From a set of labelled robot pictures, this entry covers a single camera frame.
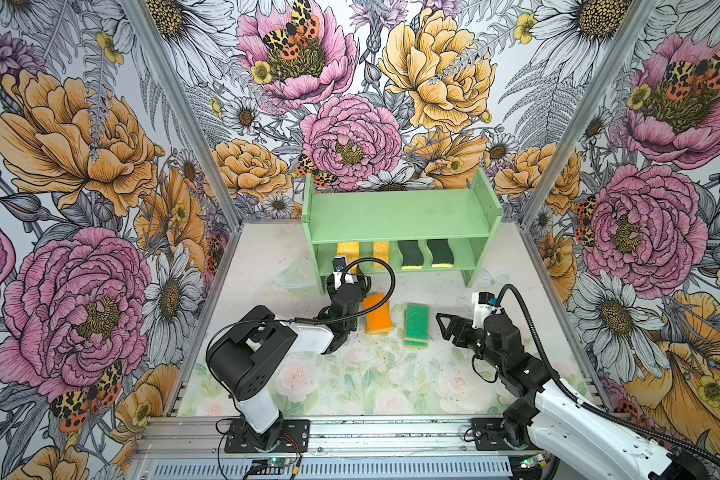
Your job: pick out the aluminium corner post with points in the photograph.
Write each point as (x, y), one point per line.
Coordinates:
(161, 61)
(636, 18)

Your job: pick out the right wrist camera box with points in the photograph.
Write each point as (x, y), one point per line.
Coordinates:
(485, 304)

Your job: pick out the dark green scrub sponge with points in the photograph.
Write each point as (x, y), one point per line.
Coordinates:
(441, 253)
(412, 257)

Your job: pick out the white slotted cable duct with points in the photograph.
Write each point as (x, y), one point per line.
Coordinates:
(480, 467)

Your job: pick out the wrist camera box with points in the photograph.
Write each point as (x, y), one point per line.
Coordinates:
(485, 304)
(339, 263)

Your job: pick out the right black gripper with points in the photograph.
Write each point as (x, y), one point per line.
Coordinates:
(463, 326)

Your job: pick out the light green wooden shelf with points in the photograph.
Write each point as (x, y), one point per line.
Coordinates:
(468, 218)

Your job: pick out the light green scrub sponge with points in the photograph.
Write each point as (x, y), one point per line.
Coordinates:
(415, 343)
(417, 322)

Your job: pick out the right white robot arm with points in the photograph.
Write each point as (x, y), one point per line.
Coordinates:
(548, 415)

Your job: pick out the left aluminium corner post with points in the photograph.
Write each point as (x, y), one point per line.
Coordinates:
(161, 61)

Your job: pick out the orange scrub sponge top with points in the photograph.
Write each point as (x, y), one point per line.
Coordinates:
(378, 321)

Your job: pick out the light green scrub sponge bottom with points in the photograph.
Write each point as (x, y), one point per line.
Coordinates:
(415, 343)

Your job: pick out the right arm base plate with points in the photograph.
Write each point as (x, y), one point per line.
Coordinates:
(499, 434)

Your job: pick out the yellow cellulose sponge front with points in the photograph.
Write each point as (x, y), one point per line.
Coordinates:
(381, 251)

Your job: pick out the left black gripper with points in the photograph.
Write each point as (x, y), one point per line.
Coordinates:
(330, 286)

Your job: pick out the yellow cellulose sponge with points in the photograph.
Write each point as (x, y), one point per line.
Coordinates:
(381, 251)
(349, 251)

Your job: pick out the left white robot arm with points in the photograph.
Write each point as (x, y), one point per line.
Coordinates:
(247, 355)

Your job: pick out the yellow cellulose sponge back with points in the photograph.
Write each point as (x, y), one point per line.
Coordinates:
(349, 251)

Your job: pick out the aluminium front rail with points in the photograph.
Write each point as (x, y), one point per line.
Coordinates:
(330, 437)

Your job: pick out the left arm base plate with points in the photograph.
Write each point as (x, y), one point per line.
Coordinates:
(284, 436)

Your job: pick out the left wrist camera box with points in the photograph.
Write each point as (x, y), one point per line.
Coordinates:
(339, 263)

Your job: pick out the light green scrub sponge top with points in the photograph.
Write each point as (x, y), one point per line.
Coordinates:
(417, 322)

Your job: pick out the right aluminium corner post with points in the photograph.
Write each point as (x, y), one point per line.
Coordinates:
(636, 18)

